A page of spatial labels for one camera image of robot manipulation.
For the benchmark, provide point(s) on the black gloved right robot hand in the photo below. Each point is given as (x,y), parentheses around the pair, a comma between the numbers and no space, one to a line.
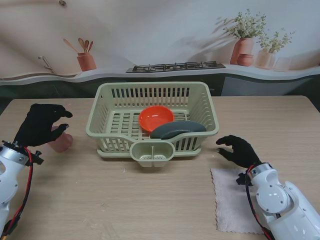
(243,153)

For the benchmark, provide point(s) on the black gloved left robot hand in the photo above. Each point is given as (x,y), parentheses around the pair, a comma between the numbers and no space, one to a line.
(37,125)

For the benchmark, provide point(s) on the pink plastic mug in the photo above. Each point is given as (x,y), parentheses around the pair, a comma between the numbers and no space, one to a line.
(62,143)

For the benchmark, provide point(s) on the grey round plate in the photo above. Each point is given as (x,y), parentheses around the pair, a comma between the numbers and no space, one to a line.
(175,128)

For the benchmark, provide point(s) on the orange plastic bowl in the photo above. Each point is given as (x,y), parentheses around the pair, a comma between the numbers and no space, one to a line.
(155,117)

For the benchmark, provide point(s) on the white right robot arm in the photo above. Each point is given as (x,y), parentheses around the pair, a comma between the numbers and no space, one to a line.
(287,207)

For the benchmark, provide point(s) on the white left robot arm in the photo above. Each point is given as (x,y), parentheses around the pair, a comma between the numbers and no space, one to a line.
(7,180)

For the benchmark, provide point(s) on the pale pink wiping cloth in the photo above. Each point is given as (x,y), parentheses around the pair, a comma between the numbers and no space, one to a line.
(230,205)

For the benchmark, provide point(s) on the green cutlery holder cup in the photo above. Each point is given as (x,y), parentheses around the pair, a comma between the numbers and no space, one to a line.
(150,162)

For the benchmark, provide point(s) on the green plastic dish rack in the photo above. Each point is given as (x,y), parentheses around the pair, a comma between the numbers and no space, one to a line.
(150,85)

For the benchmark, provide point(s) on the printed kitchen backdrop banner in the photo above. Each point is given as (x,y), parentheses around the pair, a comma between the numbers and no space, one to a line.
(150,37)

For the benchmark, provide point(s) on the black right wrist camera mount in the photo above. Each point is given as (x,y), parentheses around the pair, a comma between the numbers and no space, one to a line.
(242,178)

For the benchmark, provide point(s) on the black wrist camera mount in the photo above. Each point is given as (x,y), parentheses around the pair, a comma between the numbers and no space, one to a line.
(242,178)
(35,158)

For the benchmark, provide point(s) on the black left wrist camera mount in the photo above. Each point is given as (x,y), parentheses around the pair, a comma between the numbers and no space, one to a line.
(35,158)

